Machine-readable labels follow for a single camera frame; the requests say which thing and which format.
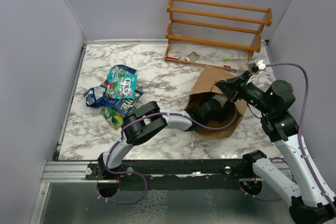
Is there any wooden shelf rack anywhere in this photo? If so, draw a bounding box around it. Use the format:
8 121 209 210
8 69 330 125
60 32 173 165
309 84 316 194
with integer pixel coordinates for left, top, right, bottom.
164 0 273 63

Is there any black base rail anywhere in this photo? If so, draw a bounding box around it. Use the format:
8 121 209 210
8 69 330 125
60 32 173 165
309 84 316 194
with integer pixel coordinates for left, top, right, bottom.
85 158 263 195

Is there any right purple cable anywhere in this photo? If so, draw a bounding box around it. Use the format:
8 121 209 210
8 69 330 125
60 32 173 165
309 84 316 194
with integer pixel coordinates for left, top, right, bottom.
265 62 336 206

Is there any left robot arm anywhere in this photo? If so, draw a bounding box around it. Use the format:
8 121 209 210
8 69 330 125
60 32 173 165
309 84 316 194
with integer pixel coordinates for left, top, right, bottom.
98 94 237 179

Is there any pink marker pen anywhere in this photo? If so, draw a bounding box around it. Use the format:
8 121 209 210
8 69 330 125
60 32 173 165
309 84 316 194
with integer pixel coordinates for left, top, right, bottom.
223 65 238 70

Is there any green marker pen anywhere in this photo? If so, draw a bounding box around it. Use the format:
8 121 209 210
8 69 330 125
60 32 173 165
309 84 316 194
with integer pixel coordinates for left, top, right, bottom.
223 57 247 61

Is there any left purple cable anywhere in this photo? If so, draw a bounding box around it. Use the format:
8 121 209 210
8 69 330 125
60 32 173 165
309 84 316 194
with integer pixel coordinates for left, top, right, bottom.
96 110 238 205

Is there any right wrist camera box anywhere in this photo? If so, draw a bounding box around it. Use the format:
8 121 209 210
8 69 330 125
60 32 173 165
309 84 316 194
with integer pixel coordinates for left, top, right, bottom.
248 57 266 82

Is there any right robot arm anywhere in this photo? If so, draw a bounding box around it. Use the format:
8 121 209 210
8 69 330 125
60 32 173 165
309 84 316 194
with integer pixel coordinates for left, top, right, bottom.
215 71 335 223

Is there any purple cable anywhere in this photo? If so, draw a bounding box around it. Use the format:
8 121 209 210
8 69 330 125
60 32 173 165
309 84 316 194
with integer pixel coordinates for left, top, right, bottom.
265 62 336 206
96 110 238 205

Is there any small open cardboard box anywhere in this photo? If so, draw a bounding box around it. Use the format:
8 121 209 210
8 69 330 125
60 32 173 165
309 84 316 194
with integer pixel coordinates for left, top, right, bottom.
185 51 200 62

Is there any dark blue snack packet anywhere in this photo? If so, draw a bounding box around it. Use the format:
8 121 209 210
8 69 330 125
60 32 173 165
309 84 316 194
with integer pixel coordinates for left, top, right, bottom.
83 85 143 115

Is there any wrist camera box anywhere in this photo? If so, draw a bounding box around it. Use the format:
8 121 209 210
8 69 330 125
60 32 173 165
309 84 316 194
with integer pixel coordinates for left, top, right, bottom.
212 94 228 108
248 57 266 82

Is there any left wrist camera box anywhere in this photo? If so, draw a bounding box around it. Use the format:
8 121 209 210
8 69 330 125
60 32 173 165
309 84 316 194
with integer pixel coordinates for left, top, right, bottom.
212 94 228 108

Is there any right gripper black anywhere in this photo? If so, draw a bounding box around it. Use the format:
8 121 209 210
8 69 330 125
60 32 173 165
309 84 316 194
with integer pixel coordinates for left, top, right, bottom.
215 70 274 115

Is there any red white small box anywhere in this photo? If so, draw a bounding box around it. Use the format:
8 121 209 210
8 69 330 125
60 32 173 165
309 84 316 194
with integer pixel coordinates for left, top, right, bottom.
167 52 180 59

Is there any teal red snack packet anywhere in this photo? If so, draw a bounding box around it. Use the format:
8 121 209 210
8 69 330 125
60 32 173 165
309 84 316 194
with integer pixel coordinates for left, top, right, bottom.
102 65 137 87

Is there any brown paper bag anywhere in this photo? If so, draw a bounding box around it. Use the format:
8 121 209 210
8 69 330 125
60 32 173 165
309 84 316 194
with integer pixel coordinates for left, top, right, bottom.
185 66 247 140

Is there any green snack packet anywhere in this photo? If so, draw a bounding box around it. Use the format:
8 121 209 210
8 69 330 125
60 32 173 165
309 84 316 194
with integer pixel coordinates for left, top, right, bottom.
101 107 124 130

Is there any teal white candy bag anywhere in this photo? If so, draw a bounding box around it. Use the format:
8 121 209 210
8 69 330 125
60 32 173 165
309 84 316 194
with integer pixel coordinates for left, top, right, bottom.
106 74 138 100

